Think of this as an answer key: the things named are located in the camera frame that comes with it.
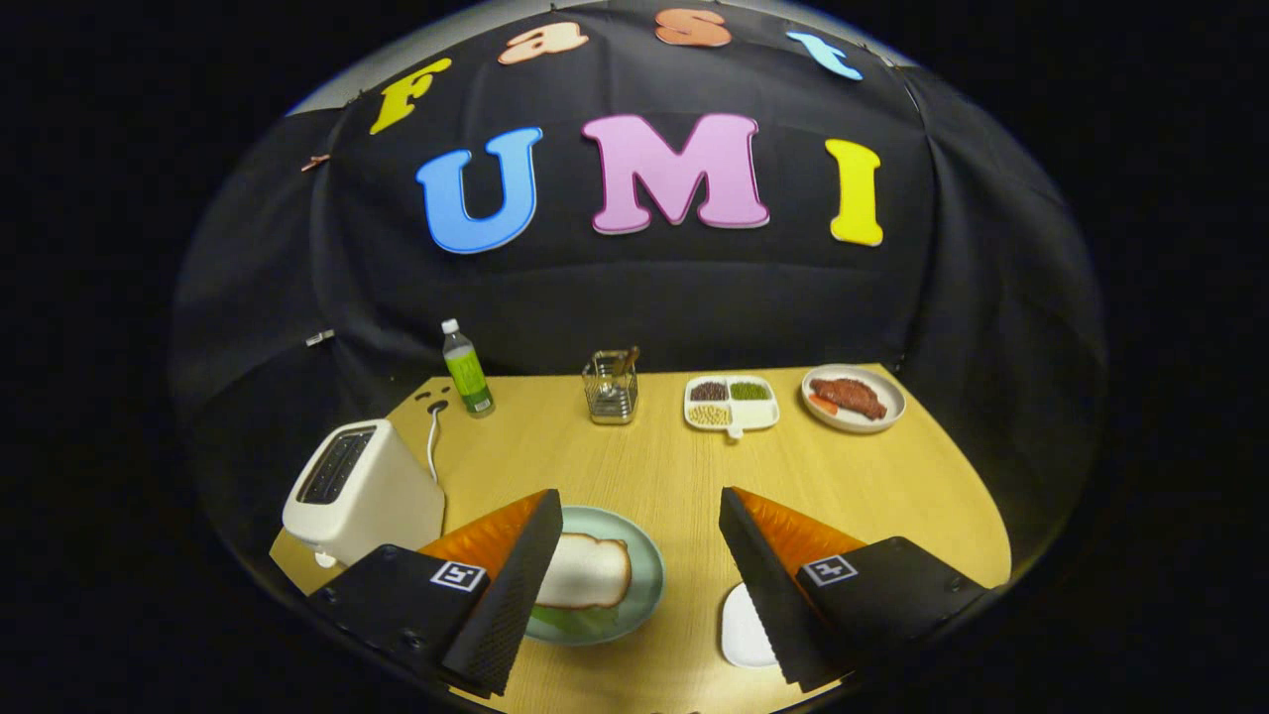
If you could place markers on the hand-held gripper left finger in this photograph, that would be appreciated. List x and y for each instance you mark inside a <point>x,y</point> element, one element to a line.
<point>506,605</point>

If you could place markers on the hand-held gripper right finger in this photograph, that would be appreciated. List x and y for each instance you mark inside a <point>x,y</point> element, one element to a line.
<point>773,595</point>

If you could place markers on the green lettuce leaf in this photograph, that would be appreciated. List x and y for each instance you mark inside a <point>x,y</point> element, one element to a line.
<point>580,621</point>

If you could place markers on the toasted bread slice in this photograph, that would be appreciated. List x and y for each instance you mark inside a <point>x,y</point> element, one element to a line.
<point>590,570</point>

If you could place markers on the white rounded plate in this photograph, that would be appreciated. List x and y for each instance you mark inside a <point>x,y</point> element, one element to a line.
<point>744,630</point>

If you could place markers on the pale green round plate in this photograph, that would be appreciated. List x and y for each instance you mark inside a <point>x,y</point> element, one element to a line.
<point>649,575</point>

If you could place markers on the white toaster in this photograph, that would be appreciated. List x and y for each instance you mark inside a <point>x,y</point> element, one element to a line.
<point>377,496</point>

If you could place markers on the divided white bean dish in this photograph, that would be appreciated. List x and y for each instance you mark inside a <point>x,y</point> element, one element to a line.
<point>753,412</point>

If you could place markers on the orange carrot piece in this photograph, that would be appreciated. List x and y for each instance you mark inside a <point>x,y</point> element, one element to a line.
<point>821,405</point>

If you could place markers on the brown meat piece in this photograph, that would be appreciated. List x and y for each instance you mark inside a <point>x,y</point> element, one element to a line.
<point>853,397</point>

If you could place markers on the metal utensil holder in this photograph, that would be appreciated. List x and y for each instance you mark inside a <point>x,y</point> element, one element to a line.
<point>610,405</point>

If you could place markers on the green drink bottle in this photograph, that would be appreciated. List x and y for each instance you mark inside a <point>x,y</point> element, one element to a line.
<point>468,382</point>

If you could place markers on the round white meat plate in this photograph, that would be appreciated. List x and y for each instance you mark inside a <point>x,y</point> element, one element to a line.
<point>887,382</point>

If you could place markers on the black backdrop cloth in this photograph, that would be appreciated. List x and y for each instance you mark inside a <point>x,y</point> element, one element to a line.
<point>694,297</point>

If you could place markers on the white cloth clip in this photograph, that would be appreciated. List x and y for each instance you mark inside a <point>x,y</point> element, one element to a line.
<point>319,337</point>

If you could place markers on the pink cloth clip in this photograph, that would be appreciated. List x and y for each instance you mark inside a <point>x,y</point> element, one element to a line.
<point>315,162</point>

